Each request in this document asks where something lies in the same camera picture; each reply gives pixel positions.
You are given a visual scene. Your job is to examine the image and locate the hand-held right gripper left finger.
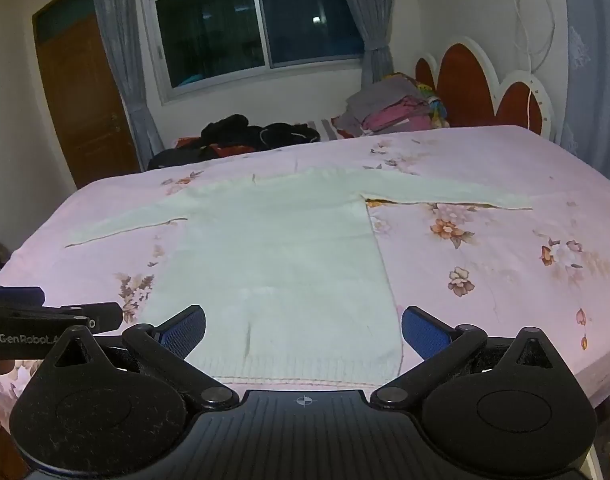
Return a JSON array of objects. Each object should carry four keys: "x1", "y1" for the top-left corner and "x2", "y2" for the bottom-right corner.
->
[{"x1": 45, "y1": 304, "x2": 240, "y2": 411}]

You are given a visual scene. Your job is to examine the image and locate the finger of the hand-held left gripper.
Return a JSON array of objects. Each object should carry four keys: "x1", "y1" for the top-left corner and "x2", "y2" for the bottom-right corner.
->
[
  {"x1": 0, "y1": 286, "x2": 46, "y2": 309},
  {"x1": 45, "y1": 302, "x2": 123, "y2": 335}
]

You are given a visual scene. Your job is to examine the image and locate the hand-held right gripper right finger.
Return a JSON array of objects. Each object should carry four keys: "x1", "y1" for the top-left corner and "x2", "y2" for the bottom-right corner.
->
[{"x1": 370, "y1": 305, "x2": 568, "y2": 411}]

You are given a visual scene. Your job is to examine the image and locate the cream knitted sweater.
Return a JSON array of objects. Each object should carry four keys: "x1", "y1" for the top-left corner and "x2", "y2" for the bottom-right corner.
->
[{"x1": 65, "y1": 167, "x2": 533, "y2": 381}]

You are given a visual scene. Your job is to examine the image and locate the stack of folded clothes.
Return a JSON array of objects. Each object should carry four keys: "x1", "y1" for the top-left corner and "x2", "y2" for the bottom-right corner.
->
[{"x1": 332, "y1": 74, "x2": 450, "y2": 138}]

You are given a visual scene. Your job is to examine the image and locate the bed with pink floral sheet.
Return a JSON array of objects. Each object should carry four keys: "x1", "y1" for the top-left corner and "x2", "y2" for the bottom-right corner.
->
[{"x1": 0, "y1": 125, "x2": 610, "y2": 426}]

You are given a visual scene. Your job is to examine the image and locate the black jacket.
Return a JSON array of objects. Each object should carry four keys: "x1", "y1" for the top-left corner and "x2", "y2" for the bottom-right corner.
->
[{"x1": 147, "y1": 147, "x2": 208, "y2": 171}]

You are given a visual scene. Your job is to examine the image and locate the brown wooden door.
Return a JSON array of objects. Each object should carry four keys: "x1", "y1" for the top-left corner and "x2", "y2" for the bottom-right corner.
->
[{"x1": 32, "y1": 0, "x2": 140, "y2": 191}]

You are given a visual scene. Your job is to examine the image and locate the black fuzzy garment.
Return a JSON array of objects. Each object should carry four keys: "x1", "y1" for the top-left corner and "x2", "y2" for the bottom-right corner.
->
[{"x1": 201, "y1": 114, "x2": 250, "y2": 144}]

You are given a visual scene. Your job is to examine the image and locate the black garment with white trim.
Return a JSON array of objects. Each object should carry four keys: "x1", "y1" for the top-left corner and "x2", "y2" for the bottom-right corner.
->
[{"x1": 250, "y1": 122, "x2": 322, "y2": 152}]

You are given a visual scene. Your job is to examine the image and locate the grey striped blanket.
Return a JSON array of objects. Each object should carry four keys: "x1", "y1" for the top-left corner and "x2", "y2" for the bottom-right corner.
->
[{"x1": 307, "y1": 117, "x2": 353, "y2": 142}]

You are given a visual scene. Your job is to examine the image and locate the red and white scalloped headboard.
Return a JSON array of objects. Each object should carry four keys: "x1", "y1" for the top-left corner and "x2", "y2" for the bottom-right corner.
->
[{"x1": 415, "y1": 36, "x2": 556, "y2": 141}]

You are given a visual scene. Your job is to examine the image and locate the grey curtain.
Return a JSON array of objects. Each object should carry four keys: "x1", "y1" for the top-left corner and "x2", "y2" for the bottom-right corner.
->
[
  {"x1": 332, "y1": 0, "x2": 400, "y2": 86},
  {"x1": 90, "y1": 0, "x2": 166, "y2": 157}
]

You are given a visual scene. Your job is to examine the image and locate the sliding glass window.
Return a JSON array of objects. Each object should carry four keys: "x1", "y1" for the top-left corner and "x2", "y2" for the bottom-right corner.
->
[{"x1": 142, "y1": 0, "x2": 366, "y2": 106}]

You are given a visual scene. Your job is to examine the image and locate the white wall cable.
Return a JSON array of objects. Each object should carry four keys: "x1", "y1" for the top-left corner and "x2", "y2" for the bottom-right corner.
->
[{"x1": 507, "y1": 0, "x2": 558, "y2": 127}]

